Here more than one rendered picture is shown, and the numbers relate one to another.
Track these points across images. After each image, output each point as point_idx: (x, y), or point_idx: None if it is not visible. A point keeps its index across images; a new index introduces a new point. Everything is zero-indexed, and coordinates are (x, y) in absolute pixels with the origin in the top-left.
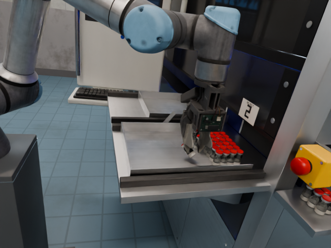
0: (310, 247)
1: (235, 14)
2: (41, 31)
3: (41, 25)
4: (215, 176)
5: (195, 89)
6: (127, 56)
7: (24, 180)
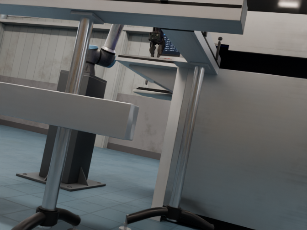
0: (216, 121)
1: None
2: (119, 31)
3: (119, 28)
4: (155, 59)
5: None
6: None
7: (93, 86)
